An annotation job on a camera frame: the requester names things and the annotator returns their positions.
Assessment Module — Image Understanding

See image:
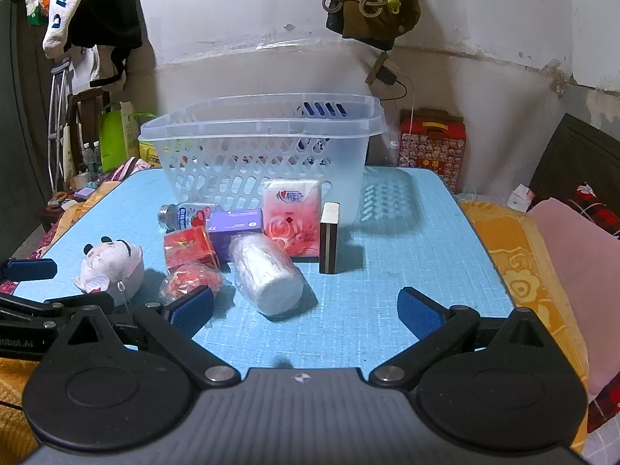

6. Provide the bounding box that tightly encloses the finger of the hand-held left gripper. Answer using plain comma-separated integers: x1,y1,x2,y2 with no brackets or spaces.
0,294,116,323
0,258,58,282

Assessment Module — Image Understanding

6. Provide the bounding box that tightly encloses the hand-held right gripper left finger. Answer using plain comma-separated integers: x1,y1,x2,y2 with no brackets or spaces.
46,286,241,389

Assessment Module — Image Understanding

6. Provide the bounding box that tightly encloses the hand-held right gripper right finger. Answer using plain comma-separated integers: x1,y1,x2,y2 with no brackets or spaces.
369,287,558,389

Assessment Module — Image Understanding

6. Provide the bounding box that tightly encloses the red candy bag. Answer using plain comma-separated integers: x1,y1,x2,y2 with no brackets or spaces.
159,260,226,307

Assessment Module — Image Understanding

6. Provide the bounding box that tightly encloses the panda plush toy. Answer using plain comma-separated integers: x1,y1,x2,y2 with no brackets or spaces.
74,236,145,307

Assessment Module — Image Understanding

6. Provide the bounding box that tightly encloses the plastic white roll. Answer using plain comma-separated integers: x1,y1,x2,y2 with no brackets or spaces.
227,233,306,318

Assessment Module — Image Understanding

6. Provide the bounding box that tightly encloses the strawberry label glass bottle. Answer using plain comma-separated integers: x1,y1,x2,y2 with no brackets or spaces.
157,202,219,233

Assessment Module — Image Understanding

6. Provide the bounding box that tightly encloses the purple box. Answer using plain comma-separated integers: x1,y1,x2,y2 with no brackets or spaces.
206,208,265,267

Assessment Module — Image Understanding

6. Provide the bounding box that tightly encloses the black and white box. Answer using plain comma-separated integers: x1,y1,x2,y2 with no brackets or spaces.
319,202,342,274

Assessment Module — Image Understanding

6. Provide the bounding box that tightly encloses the pink rose tissue pack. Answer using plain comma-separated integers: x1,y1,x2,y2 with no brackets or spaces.
262,178,324,258

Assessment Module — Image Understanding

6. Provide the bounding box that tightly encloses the translucent plastic basket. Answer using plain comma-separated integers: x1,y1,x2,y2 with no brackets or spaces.
138,93,388,226

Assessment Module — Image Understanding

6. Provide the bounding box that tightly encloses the orange patterned blanket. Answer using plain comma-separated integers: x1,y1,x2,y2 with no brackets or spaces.
0,181,592,465

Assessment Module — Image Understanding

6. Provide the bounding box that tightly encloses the small white box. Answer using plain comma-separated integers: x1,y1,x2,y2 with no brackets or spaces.
508,184,536,211

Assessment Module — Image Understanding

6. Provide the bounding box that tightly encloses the green shopping bag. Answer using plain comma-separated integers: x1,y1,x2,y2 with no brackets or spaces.
99,102,129,170

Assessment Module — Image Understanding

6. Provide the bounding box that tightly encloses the yellow green tin box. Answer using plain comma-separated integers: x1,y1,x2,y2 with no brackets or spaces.
139,141,162,169

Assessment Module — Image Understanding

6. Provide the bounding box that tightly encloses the red gift box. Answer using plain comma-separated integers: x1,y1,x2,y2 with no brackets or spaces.
398,109,467,193

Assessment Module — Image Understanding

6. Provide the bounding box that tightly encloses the metal crutch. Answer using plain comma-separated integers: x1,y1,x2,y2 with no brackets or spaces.
47,55,73,189

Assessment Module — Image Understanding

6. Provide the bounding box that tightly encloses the pink blanket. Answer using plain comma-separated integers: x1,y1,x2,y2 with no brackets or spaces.
528,198,620,398

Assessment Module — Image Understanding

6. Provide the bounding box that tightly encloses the wooden chair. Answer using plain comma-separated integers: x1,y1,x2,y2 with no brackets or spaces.
65,88,111,175

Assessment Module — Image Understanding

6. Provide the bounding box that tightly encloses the red plaid cloth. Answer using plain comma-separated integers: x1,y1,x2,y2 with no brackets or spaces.
567,184,620,434

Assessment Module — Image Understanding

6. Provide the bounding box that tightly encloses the dark wooden headboard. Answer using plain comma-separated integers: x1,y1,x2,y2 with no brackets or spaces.
528,113,620,204

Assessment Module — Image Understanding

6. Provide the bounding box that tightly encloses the white cloth with blue letters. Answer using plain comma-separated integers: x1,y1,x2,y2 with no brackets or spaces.
41,0,131,56

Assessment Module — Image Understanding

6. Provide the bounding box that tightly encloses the black hanging jacket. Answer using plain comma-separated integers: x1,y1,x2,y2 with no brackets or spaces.
68,0,143,88

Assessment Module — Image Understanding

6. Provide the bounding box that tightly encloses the olive hanging bag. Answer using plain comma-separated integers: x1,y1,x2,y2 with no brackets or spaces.
325,0,421,52

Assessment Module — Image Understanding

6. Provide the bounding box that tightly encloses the wall charger with cable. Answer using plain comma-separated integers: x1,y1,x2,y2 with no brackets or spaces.
365,51,408,100

